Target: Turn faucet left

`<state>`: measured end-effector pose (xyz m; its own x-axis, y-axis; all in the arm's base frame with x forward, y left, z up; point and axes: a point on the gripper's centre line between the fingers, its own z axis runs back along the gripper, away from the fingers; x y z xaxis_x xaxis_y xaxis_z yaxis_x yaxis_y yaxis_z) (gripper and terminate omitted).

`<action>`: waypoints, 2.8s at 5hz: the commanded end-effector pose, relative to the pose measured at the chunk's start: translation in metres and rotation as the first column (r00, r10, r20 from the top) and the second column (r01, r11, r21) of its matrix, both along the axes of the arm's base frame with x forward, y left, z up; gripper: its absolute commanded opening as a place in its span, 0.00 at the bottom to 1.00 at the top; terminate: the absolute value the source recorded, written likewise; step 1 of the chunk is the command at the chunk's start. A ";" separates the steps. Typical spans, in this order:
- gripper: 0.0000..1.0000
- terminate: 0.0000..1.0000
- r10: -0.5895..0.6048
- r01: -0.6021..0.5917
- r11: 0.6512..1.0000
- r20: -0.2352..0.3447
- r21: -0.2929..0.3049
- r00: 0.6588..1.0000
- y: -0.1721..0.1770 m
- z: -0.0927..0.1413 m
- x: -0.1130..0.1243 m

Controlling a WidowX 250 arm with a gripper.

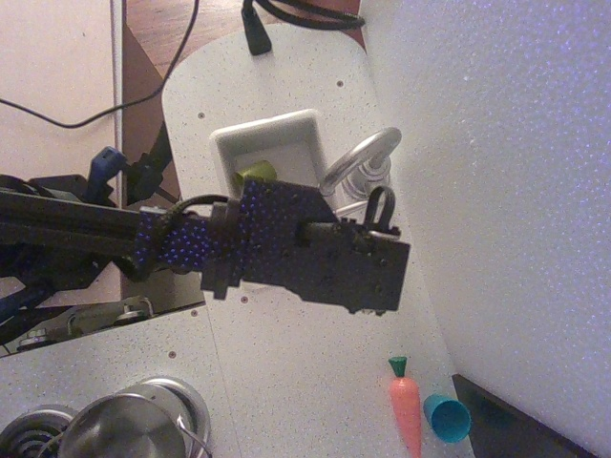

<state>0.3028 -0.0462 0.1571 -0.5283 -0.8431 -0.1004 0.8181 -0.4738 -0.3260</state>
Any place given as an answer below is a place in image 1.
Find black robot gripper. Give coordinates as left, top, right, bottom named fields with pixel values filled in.
left=200, top=179, right=411, bottom=315

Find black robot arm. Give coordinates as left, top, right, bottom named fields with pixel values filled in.
left=1, top=179, right=411, bottom=343

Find silver toy faucet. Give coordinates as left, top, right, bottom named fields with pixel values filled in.
left=318, top=127, right=402, bottom=207

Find olive green cup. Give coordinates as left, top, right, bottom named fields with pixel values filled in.
left=233, top=160, right=278, bottom=185

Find white toy sink basin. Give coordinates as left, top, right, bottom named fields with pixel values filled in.
left=209, top=109, right=325, bottom=197

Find orange toy carrot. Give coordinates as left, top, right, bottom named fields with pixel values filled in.
left=388, top=356, right=422, bottom=458

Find stainless steel pot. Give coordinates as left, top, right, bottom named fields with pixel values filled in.
left=58, top=379, right=212, bottom=457

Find teal plastic cup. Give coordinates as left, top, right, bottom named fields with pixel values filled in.
left=423, top=394, right=472, bottom=444

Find silver stove burner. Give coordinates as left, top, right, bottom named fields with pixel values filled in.
left=1, top=405, right=76, bottom=457

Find blue cable clip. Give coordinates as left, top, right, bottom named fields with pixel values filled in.
left=84, top=146, right=127, bottom=203

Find thin black cable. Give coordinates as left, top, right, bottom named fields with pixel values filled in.
left=0, top=0, right=200, bottom=129

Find thick black cable with plug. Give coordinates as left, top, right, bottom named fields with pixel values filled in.
left=242, top=0, right=367, bottom=55

